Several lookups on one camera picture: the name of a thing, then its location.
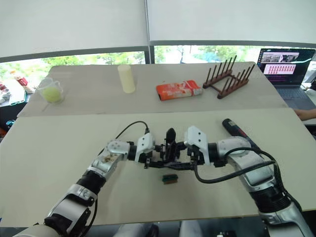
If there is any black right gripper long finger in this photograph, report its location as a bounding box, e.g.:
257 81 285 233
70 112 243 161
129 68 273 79
171 162 196 172

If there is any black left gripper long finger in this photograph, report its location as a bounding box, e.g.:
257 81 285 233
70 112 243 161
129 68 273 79
145 161 175 170

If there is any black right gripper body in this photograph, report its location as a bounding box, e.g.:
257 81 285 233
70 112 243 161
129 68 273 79
185 145 206 166

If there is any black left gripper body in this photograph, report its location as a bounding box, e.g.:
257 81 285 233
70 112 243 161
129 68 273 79
134 145 165 170

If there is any black gripper body part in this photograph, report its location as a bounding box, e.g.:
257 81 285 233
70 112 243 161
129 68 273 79
159 127 183 164

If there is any small green brown finger piece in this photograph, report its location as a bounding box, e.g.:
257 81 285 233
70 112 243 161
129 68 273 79
161 173 178 185

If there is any black red electric screwdriver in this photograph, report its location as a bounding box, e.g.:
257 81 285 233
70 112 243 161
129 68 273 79
221 118 261 150

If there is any person's bare hand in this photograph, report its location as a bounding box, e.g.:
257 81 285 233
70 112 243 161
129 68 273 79
295 108 316 121

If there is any orange white package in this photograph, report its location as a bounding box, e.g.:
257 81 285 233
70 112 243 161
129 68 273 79
156 79 203 102

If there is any grey rounded shape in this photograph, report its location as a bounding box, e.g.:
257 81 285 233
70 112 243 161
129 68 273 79
113 222 160 237

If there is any brown wooden peg rack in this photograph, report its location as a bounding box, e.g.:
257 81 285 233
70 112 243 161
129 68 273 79
202 55 256 100

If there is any cream cylinder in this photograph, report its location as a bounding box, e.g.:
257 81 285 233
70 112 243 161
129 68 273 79
117 64 136 94

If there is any open grey laptop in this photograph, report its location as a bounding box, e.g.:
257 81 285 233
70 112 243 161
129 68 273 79
256 48 316 109

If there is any yellow-green tennis ball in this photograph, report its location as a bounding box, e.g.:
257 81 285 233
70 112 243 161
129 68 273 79
42 86 61 103

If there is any clear plastic measuring cup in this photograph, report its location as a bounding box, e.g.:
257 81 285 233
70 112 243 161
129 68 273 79
34 77 66 104

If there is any white roller blind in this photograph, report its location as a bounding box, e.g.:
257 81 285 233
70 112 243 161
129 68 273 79
0 0 149 64
147 0 316 49

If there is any green tray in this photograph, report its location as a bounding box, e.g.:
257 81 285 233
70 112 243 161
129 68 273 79
0 90 28 107

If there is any bottle with red label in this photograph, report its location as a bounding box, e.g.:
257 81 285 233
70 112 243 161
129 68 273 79
9 70 35 94

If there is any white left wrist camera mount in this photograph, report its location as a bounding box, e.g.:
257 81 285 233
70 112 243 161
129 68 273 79
136 133 156 161

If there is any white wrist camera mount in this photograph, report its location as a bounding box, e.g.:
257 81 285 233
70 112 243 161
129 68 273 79
184 125 211 166
136 133 156 161

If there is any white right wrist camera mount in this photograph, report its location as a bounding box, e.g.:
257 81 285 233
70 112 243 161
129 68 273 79
184 125 211 166

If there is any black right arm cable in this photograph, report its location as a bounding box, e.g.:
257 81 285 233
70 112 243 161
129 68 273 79
193 147 303 213

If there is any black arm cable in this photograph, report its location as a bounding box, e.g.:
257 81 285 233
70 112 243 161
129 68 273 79
193 147 303 213
98 120 151 157

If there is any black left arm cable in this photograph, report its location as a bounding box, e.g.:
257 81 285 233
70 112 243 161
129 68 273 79
98 120 151 157

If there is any dark window frame post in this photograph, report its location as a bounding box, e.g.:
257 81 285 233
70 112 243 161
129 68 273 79
144 0 156 65

